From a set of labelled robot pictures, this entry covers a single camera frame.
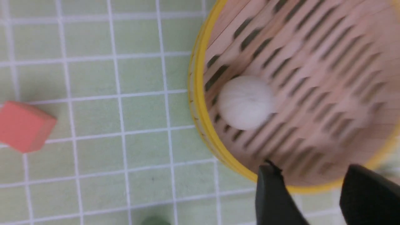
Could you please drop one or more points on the bamboo steamer tray yellow rim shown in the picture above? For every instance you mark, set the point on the bamboo steamer tray yellow rim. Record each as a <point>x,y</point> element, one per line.
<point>333,68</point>

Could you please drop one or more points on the green checkered tablecloth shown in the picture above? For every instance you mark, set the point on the green checkered tablecloth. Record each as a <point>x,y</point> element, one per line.
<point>125,148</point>

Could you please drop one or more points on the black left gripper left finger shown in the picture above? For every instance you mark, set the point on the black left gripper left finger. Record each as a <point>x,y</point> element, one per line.
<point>273,203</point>

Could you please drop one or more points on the white wooden bun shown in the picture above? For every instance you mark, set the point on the white wooden bun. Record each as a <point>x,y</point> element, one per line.
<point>245,102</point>

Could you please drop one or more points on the green foam block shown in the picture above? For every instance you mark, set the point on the green foam block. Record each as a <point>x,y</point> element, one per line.
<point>155,220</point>

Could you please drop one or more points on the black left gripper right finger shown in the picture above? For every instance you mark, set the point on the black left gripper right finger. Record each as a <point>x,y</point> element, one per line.
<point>368,198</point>

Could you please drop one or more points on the red foam cube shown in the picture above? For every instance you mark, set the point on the red foam cube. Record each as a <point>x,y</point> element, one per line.
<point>23,127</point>

